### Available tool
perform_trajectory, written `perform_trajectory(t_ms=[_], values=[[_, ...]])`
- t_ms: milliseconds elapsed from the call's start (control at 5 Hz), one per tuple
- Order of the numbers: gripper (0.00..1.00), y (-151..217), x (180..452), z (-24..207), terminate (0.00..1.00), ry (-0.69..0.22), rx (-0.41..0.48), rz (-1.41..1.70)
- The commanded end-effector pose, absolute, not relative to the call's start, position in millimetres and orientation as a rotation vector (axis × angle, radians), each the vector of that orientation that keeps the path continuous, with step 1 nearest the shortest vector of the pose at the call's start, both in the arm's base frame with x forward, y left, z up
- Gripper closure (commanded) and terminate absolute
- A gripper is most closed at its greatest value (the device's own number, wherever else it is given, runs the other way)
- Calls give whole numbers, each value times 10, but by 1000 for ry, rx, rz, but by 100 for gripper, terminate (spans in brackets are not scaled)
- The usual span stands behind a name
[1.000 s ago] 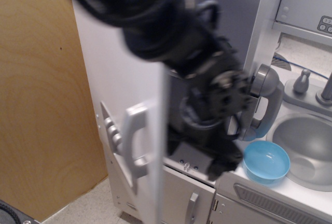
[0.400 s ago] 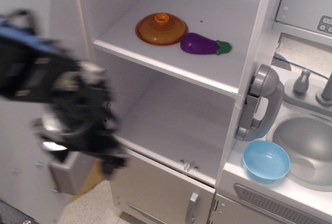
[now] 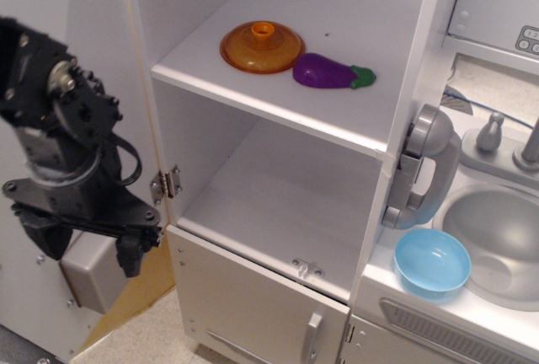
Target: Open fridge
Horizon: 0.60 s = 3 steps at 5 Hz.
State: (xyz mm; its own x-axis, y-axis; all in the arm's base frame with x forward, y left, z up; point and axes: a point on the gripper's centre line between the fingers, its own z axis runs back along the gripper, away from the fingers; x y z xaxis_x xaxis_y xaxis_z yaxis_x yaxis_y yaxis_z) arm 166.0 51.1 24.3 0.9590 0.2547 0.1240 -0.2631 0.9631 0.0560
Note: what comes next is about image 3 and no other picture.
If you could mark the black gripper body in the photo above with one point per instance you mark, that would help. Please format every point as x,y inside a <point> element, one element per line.
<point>98,204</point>

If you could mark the orange toy pot lid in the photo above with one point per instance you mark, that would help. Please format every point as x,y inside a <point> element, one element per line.
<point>262,47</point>

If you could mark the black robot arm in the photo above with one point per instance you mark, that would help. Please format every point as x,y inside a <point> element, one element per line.
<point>64,121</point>

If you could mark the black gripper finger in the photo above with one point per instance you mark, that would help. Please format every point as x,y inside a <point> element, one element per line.
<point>48,232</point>
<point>130,250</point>

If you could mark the white toy fridge door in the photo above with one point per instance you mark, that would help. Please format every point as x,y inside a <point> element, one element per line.
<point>36,301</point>

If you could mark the silver door hinge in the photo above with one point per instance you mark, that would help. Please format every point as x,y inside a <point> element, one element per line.
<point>165,185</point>

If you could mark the white lower freezer door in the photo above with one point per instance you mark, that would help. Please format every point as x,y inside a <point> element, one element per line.
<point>246,312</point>

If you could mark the purple toy eggplant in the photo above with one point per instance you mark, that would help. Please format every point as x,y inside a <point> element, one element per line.
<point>317,71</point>

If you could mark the plywood board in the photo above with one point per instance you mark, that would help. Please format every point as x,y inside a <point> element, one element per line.
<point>141,293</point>

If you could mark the grey toy microwave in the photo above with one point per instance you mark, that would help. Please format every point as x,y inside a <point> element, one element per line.
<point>504,32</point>

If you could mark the blue plastic bowl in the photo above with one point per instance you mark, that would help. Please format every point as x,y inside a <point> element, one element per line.
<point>431,264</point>

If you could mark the grey toy faucet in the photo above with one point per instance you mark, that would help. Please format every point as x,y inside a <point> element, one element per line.
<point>487,150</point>

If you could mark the white fridge cabinet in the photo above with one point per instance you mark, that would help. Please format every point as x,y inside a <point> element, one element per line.
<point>272,170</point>

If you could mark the grey toy telephone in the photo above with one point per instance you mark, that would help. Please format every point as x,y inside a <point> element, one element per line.
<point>425,171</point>

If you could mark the silver toy sink basin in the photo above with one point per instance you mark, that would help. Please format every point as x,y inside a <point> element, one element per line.
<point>498,226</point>

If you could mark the white magnetic door catch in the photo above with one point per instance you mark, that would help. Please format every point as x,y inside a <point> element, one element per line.
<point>307,271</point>

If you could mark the silver lower door handle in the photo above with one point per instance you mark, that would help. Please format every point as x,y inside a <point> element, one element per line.
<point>309,349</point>

